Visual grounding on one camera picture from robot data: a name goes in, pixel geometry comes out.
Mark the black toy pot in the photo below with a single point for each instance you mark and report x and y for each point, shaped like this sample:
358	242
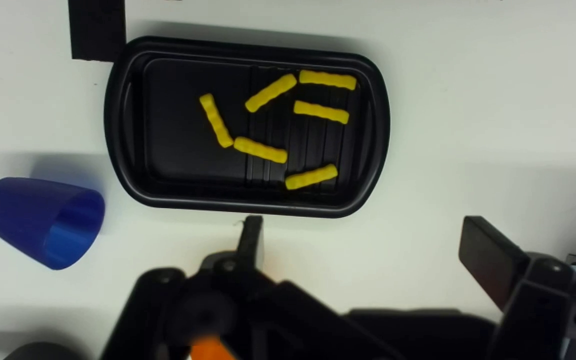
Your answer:
34	352

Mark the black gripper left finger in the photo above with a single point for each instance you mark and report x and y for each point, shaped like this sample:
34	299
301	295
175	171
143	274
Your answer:
188	306

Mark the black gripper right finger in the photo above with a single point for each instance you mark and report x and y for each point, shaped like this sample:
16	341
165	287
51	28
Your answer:
541	306

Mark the black ridged oven tray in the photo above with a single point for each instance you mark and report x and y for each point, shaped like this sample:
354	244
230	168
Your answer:
169	133

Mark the blue plastic cup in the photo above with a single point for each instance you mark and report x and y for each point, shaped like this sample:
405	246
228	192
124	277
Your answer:
41	220

